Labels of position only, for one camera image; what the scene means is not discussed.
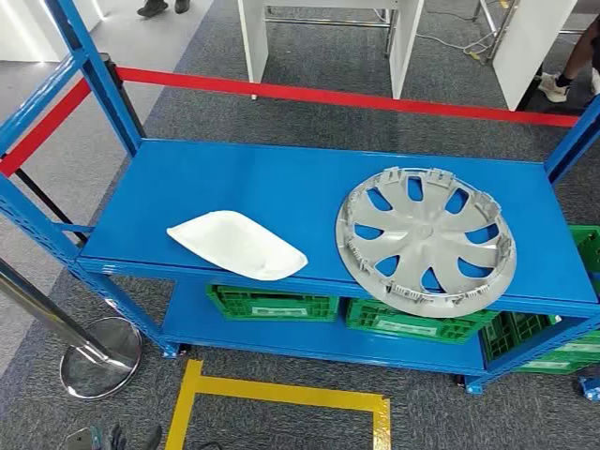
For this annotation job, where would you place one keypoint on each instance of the metal stanchion post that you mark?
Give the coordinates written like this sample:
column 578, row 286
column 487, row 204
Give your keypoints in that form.
column 110, row 65

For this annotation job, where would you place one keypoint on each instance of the blue metal shelf rack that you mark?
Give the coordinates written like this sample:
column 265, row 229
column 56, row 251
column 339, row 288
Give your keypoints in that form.
column 589, row 388
column 281, row 186

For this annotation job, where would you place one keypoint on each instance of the long red barrier belt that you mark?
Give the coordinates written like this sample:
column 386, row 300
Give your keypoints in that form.
column 328, row 97

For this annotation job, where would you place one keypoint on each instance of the yellow floor tape square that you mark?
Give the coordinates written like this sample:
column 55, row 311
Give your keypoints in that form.
column 281, row 392

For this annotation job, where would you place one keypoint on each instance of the chrome stanchion post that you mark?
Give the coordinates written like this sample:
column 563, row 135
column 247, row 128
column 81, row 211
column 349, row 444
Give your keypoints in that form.
column 103, row 360

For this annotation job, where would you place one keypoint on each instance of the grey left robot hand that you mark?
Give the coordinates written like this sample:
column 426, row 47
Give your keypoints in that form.
column 150, row 438

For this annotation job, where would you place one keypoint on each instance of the person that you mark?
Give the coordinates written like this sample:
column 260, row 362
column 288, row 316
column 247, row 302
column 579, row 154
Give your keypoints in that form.
column 553, row 87
column 152, row 7

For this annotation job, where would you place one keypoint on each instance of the white plastic body part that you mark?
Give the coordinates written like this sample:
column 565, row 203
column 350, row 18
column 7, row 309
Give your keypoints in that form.
column 234, row 245

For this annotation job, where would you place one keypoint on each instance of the short red barrier belt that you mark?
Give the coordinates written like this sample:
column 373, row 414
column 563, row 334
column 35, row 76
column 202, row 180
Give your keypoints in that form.
column 42, row 130

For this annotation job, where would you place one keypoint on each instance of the grey wheel hubcap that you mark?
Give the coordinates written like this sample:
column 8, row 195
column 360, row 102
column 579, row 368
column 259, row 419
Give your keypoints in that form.
column 422, row 236

